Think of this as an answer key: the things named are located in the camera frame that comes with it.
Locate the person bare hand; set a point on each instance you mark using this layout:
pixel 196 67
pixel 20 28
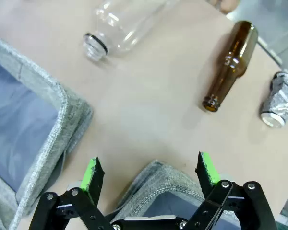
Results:
pixel 225 4

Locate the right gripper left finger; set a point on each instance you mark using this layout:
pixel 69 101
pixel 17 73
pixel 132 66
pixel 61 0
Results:
pixel 96 182

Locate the crushed silver can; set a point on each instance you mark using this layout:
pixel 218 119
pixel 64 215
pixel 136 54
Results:
pixel 278 98

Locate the grey felt basket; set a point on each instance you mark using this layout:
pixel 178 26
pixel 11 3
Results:
pixel 168 179
pixel 69 112

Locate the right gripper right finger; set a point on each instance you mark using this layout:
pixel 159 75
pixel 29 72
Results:
pixel 206 172

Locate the brown glass bottle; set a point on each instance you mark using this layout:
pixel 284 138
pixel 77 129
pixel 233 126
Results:
pixel 237 60

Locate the clear plastic bottle without label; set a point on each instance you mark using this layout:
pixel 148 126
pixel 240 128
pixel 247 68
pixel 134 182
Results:
pixel 124 26

